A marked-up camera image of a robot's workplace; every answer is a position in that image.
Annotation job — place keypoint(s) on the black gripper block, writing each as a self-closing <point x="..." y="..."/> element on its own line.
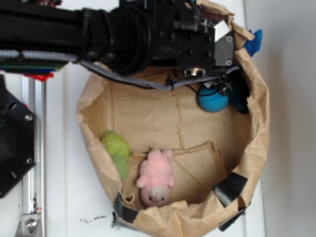
<point x="187" y="40"/>

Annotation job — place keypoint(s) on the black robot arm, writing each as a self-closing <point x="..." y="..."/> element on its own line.
<point x="137" y="34"/>

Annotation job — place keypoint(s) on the blue dimpled ball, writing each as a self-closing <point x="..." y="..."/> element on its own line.
<point x="211" y="100"/>

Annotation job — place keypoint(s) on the blue tape right piece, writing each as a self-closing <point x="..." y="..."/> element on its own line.
<point x="254" y="46"/>

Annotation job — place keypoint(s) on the dark teal oval capsule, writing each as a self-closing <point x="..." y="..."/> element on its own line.
<point x="239" y="94"/>

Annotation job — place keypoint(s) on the green plush toy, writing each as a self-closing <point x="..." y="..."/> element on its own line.
<point x="119" y="151"/>

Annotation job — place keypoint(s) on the brown paper bag bin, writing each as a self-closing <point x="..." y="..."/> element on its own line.
<point x="207" y="147"/>

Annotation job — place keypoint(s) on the pink plush sheep toy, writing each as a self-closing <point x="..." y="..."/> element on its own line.
<point x="156" y="178"/>

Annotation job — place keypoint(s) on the black tape right inner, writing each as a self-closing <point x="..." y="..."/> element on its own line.
<point x="230" y="189"/>

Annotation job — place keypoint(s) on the black tape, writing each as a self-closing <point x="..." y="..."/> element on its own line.
<point x="226" y="224"/>
<point x="230" y="189"/>
<point x="123" y="212"/>

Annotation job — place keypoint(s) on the black tape bottom left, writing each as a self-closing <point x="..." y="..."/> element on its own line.
<point x="123" y="212"/>

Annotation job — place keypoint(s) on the black tape bottom right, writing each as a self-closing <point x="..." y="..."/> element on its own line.
<point x="226" y="224"/>

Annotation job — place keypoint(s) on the white plastic tray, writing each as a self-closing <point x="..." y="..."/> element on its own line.
<point x="76" y="204"/>

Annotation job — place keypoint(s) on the aluminium extrusion rail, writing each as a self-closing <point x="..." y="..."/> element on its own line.
<point x="34" y="183"/>

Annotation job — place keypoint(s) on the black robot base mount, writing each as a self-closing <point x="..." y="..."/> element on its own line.
<point x="17" y="140"/>

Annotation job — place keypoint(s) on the metal corner bracket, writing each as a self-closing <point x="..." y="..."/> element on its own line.
<point x="30" y="225"/>

